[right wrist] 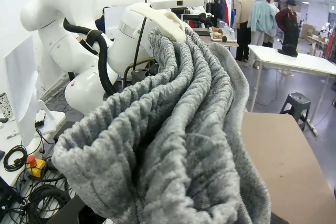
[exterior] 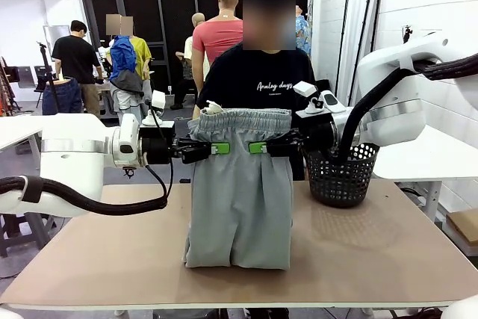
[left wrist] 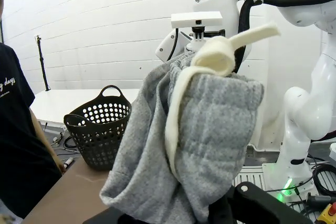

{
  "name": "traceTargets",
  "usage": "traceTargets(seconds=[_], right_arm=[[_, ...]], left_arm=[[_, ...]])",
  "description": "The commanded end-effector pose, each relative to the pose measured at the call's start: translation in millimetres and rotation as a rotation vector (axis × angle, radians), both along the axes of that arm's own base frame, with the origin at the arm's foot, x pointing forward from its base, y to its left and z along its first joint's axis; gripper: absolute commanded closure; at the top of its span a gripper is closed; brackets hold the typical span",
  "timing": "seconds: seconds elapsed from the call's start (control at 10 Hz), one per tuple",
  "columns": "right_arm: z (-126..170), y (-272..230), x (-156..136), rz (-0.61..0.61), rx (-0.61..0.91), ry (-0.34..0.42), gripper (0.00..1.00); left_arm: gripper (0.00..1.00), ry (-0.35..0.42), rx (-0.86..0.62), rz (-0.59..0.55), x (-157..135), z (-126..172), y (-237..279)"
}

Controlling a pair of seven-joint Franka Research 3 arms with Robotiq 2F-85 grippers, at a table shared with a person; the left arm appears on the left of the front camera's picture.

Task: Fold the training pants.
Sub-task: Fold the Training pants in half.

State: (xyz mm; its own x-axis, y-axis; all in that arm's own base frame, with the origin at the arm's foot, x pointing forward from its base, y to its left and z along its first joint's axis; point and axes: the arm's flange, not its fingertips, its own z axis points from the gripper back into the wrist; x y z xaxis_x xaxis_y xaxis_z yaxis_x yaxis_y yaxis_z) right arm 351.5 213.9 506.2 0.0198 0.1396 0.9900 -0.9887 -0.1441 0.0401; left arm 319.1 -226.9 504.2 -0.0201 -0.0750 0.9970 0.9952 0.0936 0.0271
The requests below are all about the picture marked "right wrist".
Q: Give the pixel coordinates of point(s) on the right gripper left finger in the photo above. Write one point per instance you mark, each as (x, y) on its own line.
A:
(76, 213)

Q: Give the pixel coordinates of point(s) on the mannequin in teal jacket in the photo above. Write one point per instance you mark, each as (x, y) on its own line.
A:
(261, 19)

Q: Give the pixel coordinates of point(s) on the white desk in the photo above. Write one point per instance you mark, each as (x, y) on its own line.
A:
(8, 142)

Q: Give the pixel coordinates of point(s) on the spotted white cup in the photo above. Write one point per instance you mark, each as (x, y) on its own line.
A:
(5, 106)

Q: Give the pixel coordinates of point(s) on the brown table with items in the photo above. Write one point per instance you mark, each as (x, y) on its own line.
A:
(220, 39)

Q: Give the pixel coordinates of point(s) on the seated dark-haired person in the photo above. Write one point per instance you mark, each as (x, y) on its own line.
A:
(101, 23)

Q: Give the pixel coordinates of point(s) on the yellow emergency stop button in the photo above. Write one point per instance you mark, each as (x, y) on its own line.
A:
(35, 167)

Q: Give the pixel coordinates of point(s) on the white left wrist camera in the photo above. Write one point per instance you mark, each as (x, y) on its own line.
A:
(168, 14)

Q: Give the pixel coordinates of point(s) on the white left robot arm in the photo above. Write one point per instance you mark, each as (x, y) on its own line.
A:
(68, 40)

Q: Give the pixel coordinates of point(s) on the clothes rack with garments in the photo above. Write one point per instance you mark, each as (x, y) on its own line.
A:
(219, 9)

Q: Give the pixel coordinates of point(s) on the mannequin with black hat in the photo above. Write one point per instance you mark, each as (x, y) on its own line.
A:
(288, 22)

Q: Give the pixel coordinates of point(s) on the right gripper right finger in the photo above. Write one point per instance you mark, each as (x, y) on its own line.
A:
(278, 220)

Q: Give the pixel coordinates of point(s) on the black metal frame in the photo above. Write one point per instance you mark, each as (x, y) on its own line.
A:
(143, 74)

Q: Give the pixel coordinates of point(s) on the person in beige jacket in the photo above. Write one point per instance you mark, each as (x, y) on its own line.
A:
(245, 9)

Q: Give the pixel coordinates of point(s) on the grey plastic stool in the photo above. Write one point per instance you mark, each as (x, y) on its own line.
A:
(295, 103)

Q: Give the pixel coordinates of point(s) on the black bag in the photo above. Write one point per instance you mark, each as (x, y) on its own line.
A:
(288, 49)

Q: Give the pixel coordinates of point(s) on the grey training pants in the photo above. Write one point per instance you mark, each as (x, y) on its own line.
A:
(170, 129)

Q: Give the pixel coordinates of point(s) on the white rectangular table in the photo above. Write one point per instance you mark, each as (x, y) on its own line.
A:
(302, 62)

